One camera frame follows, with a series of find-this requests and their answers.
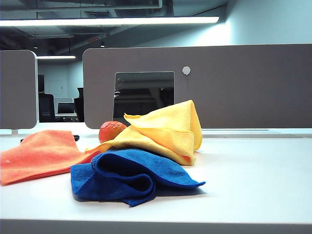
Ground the yellow microfiber rag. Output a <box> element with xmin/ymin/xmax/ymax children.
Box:
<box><xmin>84</xmin><ymin>99</ymin><xmax>203</xmax><ymax>166</ymax></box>

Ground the blue microfiber rag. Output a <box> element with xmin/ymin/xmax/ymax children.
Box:
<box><xmin>70</xmin><ymin>149</ymin><xmax>206</xmax><ymax>208</ymax></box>

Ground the orange microfiber rag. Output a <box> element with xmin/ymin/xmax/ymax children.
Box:
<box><xmin>0</xmin><ymin>129</ymin><xmax>100</xmax><ymax>186</ymax></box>

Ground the square frameless mirror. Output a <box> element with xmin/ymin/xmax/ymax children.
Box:
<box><xmin>112</xmin><ymin>71</ymin><xmax>175</xmax><ymax>127</ymax></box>

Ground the orange fruit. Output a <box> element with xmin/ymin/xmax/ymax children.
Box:
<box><xmin>98</xmin><ymin>120</ymin><xmax>128</xmax><ymax>144</ymax></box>

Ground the black computer monitor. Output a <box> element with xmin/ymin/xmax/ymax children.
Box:
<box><xmin>57</xmin><ymin>102</ymin><xmax>76</xmax><ymax>115</ymax></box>

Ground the wide brown desk partition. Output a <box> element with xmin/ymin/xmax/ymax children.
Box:
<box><xmin>82</xmin><ymin>43</ymin><xmax>312</xmax><ymax>129</ymax></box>

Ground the black office chair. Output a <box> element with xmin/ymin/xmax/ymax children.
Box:
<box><xmin>38</xmin><ymin>93</ymin><xmax>55</xmax><ymax>123</ymax></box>

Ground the long ceiling light strip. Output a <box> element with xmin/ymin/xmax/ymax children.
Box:
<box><xmin>0</xmin><ymin>16</ymin><xmax>220</xmax><ymax>27</ymax></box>

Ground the short ceiling light strip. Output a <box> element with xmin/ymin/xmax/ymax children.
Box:
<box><xmin>37</xmin><ymin>55</ymin><xmax>77</xmax><ymax>59</ymax></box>

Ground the narrow brown desk partition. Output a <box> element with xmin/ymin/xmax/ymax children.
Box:
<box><xmin>0</xmin><ymin>49</ymin><xmax>39</xmax><ymax>130</ymax></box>

